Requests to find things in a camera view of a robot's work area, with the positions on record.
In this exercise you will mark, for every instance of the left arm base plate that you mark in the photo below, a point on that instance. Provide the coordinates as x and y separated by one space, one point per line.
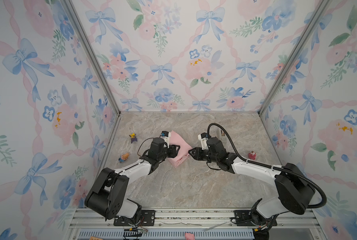
143 218

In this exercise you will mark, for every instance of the orange toy figure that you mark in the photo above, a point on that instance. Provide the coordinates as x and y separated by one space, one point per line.
123 157

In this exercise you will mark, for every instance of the yellow purple toy figure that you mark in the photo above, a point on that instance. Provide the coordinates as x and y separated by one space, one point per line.
133 138

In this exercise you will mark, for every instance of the pink red toy figure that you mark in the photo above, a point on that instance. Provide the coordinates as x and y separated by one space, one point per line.
252 155

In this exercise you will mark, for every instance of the aluminium rail frame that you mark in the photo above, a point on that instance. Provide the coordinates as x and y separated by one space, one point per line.
204 223

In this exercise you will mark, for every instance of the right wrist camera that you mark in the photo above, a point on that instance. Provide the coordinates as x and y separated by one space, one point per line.
203 137

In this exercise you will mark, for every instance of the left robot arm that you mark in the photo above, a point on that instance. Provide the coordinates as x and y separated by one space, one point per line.
107 194

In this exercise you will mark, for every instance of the pink object on rail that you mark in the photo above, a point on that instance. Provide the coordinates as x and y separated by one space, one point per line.
189 236

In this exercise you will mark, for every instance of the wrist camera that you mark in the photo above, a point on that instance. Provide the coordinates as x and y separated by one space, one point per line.
165 135
203 137

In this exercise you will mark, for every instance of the purple wrapping paper sheet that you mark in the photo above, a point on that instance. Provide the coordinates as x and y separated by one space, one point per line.
182 155

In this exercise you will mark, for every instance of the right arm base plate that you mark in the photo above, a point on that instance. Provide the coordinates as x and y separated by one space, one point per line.
246 219

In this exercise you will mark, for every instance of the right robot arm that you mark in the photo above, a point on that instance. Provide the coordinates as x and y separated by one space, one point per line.
294 193

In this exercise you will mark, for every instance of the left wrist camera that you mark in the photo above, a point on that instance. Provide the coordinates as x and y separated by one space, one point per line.
165 135

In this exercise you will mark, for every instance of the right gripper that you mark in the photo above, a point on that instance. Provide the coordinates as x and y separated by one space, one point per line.
198 153

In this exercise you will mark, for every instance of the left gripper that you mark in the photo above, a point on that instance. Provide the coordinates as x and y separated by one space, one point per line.
172 151

